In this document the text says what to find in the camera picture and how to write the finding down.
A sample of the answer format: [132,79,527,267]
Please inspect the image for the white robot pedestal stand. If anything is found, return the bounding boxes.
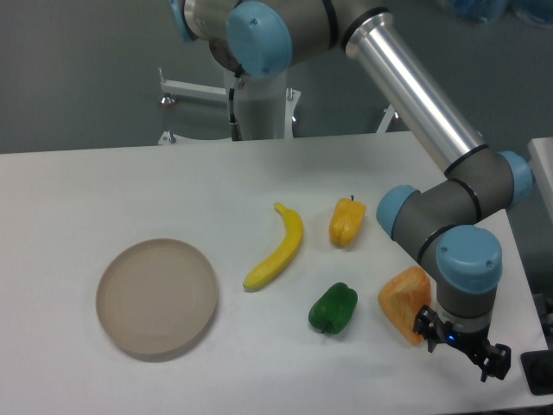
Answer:
[156,64,405,146]

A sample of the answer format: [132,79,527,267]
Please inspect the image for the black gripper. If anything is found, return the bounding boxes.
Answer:
[413,305,512,383]

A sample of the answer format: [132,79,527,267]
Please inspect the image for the green bell pepper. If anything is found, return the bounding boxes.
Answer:
[308,282,358,335]

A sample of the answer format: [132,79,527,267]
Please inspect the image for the orange yellow bread wedge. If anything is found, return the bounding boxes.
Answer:
[378,266,431,346]

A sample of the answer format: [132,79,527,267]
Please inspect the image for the beige round plate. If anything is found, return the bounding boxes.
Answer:
[96,239,219,361]

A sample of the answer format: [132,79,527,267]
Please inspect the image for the yellow bell pepper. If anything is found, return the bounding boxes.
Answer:
[328,195,366,247]

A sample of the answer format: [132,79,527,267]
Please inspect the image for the yellow banana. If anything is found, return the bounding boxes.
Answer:
[243,202,304,292]

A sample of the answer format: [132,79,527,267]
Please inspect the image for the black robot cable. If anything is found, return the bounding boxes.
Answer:
[226,64,245,142]

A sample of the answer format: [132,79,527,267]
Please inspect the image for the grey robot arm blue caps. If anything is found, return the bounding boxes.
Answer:
[169,1,532,380]

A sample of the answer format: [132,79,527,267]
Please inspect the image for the white side table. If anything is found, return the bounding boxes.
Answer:
[500,137,553,208]

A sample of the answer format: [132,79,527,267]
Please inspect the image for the black device at table edge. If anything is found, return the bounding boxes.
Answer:
[520,350,553,396]

